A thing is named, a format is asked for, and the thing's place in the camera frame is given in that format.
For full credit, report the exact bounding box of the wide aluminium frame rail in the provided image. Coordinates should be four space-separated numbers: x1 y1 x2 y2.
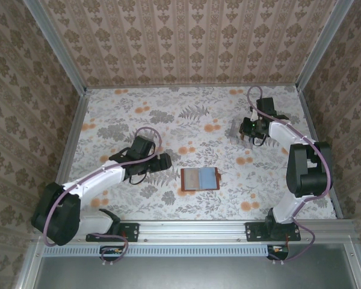
32 219 357 244

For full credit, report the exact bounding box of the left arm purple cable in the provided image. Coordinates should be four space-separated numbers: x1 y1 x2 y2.
43 126 165 267

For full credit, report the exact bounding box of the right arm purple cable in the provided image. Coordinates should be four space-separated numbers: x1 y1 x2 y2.
247 86 334 266

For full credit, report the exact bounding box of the grey sheet metal panel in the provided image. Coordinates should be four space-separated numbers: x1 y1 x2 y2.
17 244 361 289

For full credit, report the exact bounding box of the aluminium frame post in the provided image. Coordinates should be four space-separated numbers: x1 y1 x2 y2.
296 0 359 91
22 0 88 93

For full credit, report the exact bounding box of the brown leather card holder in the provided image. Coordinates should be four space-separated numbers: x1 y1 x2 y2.
180 167 222 193

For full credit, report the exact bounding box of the grey slotted cable duct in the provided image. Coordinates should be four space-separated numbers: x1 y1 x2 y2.
43 244 271 257

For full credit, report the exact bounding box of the floral tablecloth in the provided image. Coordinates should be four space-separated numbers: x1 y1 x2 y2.
58 87 338 220

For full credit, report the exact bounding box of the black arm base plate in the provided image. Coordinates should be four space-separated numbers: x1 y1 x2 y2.
245 222 301 243
85 222 140 243

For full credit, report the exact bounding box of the black connector board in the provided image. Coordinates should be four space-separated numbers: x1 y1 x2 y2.
267 244 289 261
99 245 124 261

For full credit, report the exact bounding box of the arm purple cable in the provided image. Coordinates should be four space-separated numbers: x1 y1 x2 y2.
247 86 334 266
43 126 165 267

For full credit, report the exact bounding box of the aluminium side rail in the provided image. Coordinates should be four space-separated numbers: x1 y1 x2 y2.
297 87 344 220
46 90 91 220

